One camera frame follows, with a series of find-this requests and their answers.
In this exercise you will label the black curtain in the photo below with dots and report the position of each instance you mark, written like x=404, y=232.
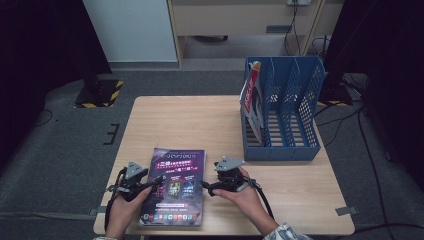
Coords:
x=40, y=50
x=393, y=50

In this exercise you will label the person's right hand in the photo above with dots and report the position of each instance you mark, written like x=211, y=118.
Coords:
x=243, y=203

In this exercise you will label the black and red magazine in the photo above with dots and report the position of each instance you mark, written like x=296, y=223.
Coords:
x=250, y=90

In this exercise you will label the white cabinet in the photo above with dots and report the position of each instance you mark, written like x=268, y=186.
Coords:
x=133, y=30

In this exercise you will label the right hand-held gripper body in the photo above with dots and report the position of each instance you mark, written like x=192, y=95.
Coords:
x=233, y=180

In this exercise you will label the grey tape piece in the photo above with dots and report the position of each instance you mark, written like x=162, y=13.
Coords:
x=346, y=211
x=96, y=210

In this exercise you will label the person's left hand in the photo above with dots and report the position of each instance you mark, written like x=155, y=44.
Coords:
x=125, y=211

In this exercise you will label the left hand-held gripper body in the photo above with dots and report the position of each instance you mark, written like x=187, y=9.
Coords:
x=131, y=186

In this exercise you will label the blue file rack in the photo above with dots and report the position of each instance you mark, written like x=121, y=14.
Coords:
x=283, y=154

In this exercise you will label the black stand base striped edge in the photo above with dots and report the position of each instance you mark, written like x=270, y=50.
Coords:
x=336, y=95
x=100, y=91

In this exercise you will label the purple magazine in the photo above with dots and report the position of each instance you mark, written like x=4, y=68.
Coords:
x=186, y=156

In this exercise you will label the light wooden desk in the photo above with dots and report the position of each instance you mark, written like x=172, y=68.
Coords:
x=233, y=20

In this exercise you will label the white power strip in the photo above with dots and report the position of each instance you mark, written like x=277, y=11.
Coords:
x=300, y=2

